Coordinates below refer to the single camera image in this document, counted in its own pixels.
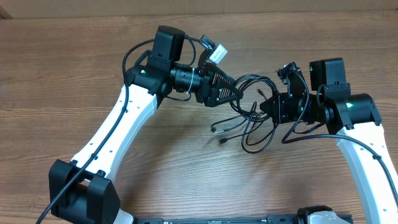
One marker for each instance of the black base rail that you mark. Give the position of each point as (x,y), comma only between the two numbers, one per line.
(306,215)

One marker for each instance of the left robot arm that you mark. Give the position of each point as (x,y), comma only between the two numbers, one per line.
(82,190)

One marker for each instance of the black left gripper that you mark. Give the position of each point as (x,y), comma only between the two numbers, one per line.
(210,98)

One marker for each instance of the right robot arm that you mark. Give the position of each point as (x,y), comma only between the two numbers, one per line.
(353,121)

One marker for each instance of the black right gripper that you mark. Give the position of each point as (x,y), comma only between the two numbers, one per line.
(280,114)

